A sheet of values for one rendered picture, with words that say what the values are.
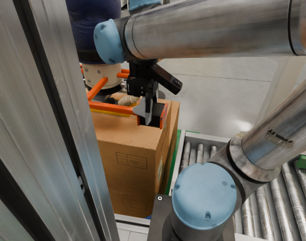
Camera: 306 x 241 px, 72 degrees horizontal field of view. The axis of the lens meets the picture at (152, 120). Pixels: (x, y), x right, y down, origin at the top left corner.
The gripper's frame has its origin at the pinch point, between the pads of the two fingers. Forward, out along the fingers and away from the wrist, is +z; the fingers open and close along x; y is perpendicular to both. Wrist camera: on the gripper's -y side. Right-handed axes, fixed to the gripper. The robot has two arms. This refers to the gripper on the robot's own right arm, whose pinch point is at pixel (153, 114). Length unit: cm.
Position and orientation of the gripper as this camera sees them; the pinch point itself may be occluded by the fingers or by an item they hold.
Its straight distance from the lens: 71.2
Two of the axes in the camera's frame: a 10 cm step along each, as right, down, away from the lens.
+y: -9.7, -1.5, 1.9
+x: -2.4, 6.1, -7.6
